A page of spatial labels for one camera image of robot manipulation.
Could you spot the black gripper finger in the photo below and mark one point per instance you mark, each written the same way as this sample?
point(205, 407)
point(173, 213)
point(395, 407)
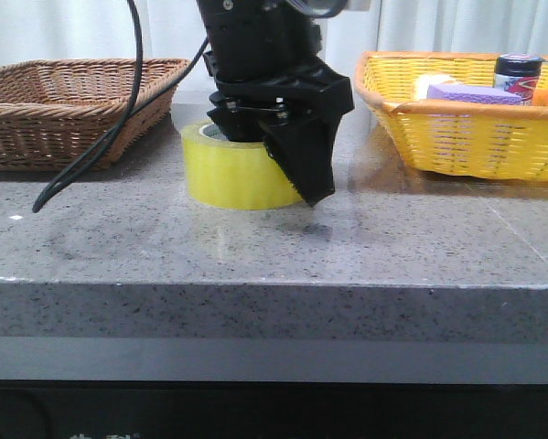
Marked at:
point(238, 125)
point(302, 145)

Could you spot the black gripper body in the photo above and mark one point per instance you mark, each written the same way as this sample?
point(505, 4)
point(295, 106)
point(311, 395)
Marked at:
point(263, 75)

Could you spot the yellow tape roll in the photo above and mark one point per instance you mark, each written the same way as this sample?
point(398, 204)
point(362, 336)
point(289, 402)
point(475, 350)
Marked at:
point(232, 175)

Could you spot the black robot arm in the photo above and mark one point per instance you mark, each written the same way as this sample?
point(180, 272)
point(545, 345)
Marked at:
point(267, 18)

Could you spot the round bread roll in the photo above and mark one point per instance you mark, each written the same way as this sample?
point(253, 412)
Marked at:
point(423, 82)

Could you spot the purple sponge block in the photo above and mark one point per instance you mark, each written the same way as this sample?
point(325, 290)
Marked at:
point(473, 94)

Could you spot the brown wicker basket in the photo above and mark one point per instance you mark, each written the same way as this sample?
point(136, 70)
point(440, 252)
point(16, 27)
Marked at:
point(51, 111)

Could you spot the yellow woven plastic basket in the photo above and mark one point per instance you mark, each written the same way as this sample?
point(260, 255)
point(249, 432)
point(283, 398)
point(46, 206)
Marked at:
point(453, 138)

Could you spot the black lidded can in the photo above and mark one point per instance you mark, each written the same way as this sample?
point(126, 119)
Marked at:
point(518, 74)

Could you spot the white curtain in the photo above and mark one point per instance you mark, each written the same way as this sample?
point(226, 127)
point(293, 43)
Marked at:
point(173, 29)

